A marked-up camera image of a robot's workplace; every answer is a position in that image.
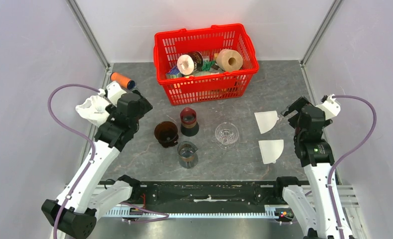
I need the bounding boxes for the white paper coffee filter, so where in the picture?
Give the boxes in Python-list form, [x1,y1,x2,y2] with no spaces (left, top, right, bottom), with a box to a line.
[254,111,279,134]
[259,139,284,164]

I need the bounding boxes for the clear glass coffee dripper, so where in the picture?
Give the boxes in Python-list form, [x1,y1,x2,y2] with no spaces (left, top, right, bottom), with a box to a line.
[214,122,240,149]

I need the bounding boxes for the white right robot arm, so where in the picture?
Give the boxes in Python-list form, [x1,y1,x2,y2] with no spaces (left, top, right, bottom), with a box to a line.
[272,97,355,239]

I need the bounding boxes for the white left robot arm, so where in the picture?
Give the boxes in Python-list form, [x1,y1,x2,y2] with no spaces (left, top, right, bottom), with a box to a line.
[41,84,152,239]

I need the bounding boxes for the brown plastic coffee dripper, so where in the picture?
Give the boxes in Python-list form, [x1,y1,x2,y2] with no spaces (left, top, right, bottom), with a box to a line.
[154,121,178,148]

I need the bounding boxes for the red and black coffee server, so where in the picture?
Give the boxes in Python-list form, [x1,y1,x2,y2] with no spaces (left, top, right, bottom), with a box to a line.
[180,107,199,137]

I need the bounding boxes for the orange cylindrical bottle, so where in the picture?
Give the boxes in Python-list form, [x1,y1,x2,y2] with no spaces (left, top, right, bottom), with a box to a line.
[110,72,136,90]

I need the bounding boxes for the white crumpled plastic bag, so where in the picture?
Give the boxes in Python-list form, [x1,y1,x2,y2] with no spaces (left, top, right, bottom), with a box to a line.
[75,95,111,127]

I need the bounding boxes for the blue small box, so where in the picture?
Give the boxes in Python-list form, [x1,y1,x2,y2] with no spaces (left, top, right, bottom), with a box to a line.
[165,66,183,79]

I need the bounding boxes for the small glass measuring beaker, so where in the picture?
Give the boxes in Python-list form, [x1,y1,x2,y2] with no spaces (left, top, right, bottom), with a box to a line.
[177,141,198,169]

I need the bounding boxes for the green packet in basket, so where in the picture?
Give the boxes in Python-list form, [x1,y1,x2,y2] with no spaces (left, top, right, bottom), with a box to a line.
[201,60,220,72]

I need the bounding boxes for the red plastic shopping basket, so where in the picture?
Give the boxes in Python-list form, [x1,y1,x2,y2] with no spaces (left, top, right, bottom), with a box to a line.
[153,23,259,106]

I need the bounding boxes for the beige tape roll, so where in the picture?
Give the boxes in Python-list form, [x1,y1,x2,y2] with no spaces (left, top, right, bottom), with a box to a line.
[216,49,243,72]

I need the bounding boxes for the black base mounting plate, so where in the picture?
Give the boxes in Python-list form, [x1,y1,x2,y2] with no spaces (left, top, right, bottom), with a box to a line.
[127,180,286,214]

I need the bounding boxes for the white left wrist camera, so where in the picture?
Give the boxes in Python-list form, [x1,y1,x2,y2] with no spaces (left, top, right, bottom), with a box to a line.
[98,82,127,106]

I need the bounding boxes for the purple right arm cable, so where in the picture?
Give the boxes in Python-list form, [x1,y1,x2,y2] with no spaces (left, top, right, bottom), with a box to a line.
[327,95,378,239]

